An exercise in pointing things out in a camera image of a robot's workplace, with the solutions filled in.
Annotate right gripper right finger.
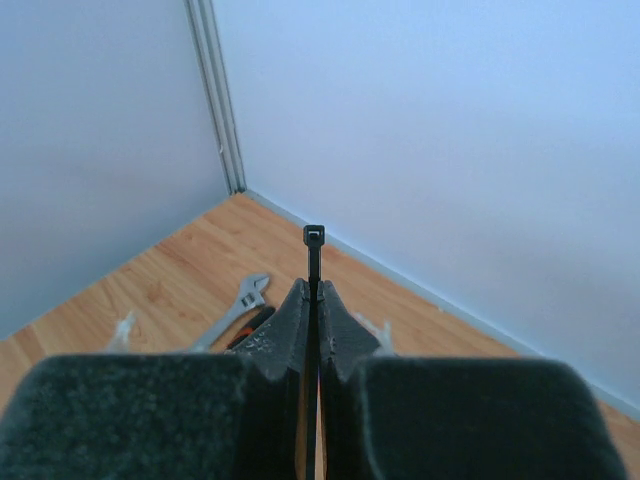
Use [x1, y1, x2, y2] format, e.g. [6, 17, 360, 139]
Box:
[319, 282, 627, 479]

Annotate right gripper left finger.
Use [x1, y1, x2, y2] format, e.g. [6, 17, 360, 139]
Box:
[1, 280, 313, 479]

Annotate black zip tie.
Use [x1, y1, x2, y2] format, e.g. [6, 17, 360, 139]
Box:
[303, 225, 325, 479]

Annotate orange black pliers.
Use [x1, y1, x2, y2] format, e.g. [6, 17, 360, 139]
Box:
[224, 306, 276, 352]

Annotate silver adjustable wrench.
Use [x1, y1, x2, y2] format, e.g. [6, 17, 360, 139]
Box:
[187, 273, 270, 352]

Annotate aluminium frame rail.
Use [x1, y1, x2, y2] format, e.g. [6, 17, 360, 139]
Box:
[184, 0, 247, 195]

